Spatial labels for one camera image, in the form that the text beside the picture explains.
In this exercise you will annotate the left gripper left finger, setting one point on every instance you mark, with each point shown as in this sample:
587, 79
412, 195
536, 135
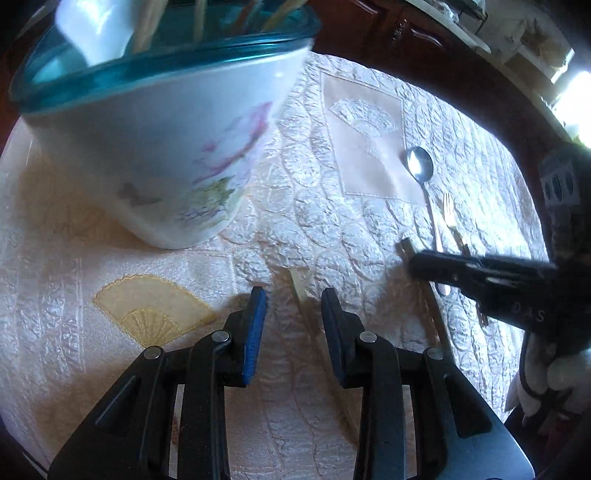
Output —
245, 329

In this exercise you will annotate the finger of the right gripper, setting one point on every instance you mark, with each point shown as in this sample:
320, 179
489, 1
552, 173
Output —
475, 275

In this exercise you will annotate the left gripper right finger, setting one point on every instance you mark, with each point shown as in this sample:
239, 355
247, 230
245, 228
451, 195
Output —
342, 331

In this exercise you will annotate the gold fork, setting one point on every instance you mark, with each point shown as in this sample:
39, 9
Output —
449, 215

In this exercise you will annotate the silver metal spoon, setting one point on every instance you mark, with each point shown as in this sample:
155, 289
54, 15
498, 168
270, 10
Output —
420, 165

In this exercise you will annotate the floral white cup teal rim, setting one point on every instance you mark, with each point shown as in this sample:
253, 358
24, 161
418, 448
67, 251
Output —
165, 140

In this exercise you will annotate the wooden chopstick one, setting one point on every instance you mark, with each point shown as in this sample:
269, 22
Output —
150, 14

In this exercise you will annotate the white ceramic spoon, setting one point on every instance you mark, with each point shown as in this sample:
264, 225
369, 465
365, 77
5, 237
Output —
99, 29

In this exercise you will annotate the silver fork wooden handle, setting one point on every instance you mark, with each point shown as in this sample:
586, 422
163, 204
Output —
241, 24

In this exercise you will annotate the wooden chopstick pair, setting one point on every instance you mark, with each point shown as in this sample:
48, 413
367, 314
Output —
281, 13
199, 13

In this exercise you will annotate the white gloved right hand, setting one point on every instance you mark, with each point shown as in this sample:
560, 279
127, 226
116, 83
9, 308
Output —
543, 370

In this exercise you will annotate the quilted cream tablecloth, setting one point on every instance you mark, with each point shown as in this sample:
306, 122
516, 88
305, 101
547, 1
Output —
62, 346

